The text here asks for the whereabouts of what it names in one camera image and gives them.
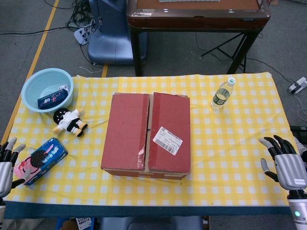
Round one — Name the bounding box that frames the black cable tangle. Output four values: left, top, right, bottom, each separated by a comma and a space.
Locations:
64, 0, 101, 32

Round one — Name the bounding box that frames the light blue plastic basin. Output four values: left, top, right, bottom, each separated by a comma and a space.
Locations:
21, 68, 74, 114

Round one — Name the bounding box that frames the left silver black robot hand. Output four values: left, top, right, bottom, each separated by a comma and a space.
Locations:
0, 137, 33, 198

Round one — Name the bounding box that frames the white power strip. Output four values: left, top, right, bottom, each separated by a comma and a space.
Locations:
73, 26, 93, 46

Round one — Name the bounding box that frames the red brown cardboard box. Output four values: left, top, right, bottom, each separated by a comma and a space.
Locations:
100, 92, 192, 180

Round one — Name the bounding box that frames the blue cookie package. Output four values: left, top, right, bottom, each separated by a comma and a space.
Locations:
13, 137, 69, 186

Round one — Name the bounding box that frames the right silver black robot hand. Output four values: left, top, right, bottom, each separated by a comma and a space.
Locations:
258, 135, 307, 191

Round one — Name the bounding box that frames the yellow white checkered tablecloth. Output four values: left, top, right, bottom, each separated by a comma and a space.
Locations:
4, 72, 299, 207

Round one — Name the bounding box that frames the black flat case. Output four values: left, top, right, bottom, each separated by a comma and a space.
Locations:
290, 126, 307, 138

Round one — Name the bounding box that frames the dark blue small carton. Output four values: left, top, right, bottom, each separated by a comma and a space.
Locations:
37, 84, 69, 110

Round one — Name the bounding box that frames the black floor cable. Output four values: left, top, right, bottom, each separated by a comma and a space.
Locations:
0, 25, 75, 36

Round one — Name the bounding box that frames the white printed paper sheet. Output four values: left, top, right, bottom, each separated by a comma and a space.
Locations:
75, 217, 93, 230

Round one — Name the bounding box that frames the clear green-label water bottle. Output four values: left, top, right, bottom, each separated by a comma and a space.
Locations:
210, 77, 237, 112

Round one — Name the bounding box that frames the white black floor socket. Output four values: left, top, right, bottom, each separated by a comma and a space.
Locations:
287, 76, 307, 94

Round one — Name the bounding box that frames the brown wooden mahjong table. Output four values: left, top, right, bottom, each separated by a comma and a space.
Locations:
126, 0, 272, 77

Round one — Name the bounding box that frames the black white plush doll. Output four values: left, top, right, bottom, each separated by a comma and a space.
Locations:
52, 107, 89, 138

